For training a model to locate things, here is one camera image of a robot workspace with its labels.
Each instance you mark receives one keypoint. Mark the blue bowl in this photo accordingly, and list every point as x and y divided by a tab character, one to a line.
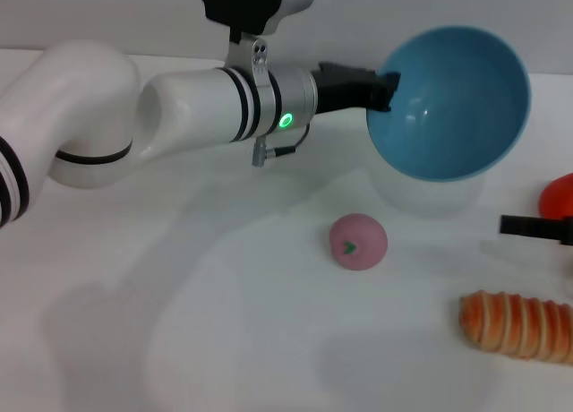
447	116

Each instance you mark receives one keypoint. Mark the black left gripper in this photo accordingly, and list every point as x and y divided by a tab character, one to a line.
340	87

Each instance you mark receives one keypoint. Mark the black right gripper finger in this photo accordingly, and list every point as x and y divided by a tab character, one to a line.
532	226

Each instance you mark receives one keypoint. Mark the orange striped toy bread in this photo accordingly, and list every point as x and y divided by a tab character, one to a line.
515	327

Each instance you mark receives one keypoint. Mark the red toy tomato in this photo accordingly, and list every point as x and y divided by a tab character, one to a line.
559	197

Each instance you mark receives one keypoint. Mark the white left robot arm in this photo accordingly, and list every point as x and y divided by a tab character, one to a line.
89	98

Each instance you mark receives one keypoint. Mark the pink toy peach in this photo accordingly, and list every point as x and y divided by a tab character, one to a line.
358	242

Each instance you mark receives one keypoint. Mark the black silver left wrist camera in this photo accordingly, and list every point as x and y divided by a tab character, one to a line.
250	4

